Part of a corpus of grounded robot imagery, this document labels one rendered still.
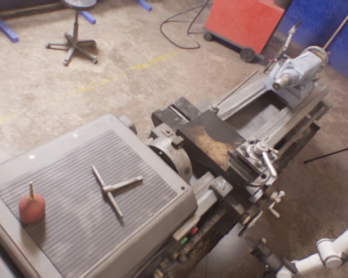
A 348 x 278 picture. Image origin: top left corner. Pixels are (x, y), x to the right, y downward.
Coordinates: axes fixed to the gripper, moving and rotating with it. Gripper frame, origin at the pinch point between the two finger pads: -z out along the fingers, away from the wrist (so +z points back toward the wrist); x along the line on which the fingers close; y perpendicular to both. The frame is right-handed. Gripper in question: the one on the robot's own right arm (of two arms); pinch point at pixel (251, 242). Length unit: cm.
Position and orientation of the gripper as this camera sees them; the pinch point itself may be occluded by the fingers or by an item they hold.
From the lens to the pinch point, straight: 192.2
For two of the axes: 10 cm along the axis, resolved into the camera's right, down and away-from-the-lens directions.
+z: 7.1, 6.5, -2.9
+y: -6.5, 4.3, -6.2
